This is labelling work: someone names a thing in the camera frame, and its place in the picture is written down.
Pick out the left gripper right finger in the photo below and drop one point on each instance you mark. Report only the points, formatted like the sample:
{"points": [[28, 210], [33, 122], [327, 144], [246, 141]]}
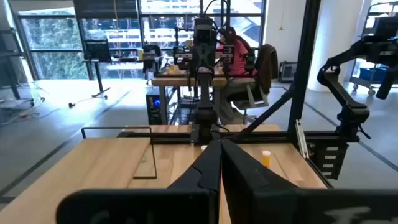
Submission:
{"points": [[242, 174]]}

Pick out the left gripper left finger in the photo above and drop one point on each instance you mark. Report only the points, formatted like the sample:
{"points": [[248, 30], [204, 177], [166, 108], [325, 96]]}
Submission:
{"points": [[202, 174]]}

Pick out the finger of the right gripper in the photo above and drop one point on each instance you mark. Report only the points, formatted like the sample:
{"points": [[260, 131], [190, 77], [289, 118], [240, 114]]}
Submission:
{"points": [[198, 57], [209, 57]]}

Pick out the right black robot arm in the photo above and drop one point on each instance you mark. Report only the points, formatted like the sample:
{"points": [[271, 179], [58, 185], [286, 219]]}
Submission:
{"points": [[203, 102]]}

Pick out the wooden desk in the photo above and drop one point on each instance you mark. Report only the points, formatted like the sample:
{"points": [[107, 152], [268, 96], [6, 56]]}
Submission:
{"points": [[186, 81]]}

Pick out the small orange pill bottle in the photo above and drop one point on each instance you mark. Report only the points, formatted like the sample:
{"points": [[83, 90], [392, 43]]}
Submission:
{"points": [[266, 160]]}

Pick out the person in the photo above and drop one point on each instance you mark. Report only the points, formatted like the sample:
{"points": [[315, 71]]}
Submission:
{"points": [[237, 62]]}

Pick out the office chair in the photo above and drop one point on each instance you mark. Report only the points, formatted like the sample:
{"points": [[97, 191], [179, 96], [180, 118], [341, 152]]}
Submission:
{"points": [[248, 99]]}

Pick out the black computer tower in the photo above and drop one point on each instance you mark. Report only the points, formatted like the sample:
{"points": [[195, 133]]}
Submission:
{"points": [[154, 107]]}

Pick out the brown jacket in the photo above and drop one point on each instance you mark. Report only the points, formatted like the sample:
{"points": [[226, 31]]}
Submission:
{"points": [[267, 67]]}

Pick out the black equipment case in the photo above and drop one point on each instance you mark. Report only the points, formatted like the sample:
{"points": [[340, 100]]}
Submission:
{"points": [[287, 72]]}

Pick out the black monitor on stand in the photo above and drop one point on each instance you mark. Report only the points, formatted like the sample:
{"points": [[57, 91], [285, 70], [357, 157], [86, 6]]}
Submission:
{"points": [[97, 51]]}

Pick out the black slotted mounting plate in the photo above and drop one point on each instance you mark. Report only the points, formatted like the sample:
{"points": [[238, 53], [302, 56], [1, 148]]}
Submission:
{"points": [[339, 155]]}

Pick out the metal utility cart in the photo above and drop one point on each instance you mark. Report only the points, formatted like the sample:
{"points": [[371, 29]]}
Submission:
{"points": [[362, 81]]}

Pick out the blue storage bin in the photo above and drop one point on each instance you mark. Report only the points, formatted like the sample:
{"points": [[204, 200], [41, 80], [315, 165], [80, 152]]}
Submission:
{"points": [[368, 74]]}

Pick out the black metal rack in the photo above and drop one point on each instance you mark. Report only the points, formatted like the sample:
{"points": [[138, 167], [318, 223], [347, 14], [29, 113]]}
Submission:
{"points": [[9, 62]]}

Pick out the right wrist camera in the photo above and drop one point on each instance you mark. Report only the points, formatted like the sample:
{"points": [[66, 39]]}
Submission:
{"points": [[204, 31]]}

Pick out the silver aluminium bracket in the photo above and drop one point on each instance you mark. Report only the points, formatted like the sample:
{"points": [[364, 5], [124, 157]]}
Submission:
{"points": [[301, 137]]}

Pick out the black aluminium rig frame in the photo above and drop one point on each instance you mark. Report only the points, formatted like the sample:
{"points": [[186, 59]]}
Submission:
{"points": [[306, 77]]}

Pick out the wooden shelf black frame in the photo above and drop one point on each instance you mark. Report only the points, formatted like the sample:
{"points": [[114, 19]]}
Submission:
{"points": [[93, 161]]}

